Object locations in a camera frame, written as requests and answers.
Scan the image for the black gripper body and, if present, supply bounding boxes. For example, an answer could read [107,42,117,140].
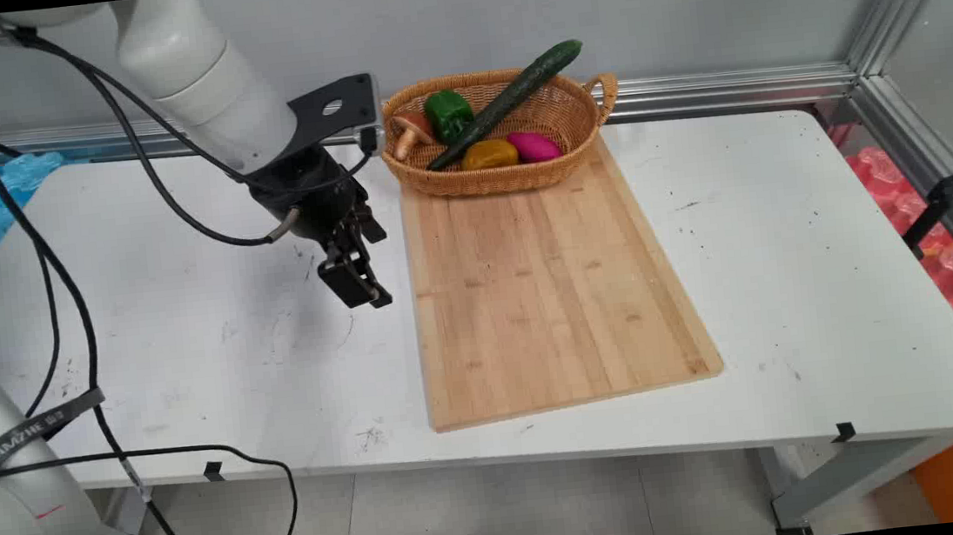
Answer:
[243,143,375,259]

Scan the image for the yellow-brown potato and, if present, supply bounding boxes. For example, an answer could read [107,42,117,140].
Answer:
[459,136,521,173]

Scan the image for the long aluminium frame rail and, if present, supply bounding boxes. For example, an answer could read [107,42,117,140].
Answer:
[0,47,863,183]

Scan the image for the black cable with metal plug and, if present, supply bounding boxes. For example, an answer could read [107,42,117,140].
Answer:
[17,7,305,269]

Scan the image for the green bell pepper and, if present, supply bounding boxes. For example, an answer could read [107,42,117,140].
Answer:
[423,87,478,146]

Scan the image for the thick long black cable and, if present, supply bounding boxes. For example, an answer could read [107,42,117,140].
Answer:
[0,16,195,535]

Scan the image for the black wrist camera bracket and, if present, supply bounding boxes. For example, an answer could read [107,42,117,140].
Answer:
[284,71,385,159]

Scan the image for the brown toy mushroom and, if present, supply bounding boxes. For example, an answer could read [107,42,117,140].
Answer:
[389,109,438,163]

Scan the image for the thin black camera cable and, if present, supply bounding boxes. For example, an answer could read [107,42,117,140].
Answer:
[26,3,377,210]

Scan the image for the magenta sweet potato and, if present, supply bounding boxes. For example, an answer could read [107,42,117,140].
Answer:
[506,127,563,165]

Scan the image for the black cable under table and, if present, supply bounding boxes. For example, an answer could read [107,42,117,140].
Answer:
[0,434,304,535]

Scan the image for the grey table leg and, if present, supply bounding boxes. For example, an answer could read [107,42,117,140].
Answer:
[756,430,953,535]

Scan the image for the woven wicker basket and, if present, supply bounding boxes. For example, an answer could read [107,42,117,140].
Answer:
[374,58,628,205]

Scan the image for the long green cucumber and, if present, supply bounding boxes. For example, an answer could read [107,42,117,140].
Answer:
[416,38,595,173]

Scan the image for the short aluminium frame rail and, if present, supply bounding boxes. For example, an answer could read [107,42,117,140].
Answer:
[848,69,953,318]

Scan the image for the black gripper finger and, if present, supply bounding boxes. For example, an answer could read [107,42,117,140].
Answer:
[351,200,389,247]
[314,239,395,316]

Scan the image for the short hanging black cable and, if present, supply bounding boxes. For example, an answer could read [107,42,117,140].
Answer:
[7,243,70,418]

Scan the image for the black tripod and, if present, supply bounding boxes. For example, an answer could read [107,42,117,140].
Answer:
[892,130,953,262]

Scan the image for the wooden cutting board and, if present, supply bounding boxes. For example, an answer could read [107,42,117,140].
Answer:
[395,125,728,436]

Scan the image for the grey printed velcro strap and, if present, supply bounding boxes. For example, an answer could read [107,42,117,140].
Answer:
[0,386,114,486]

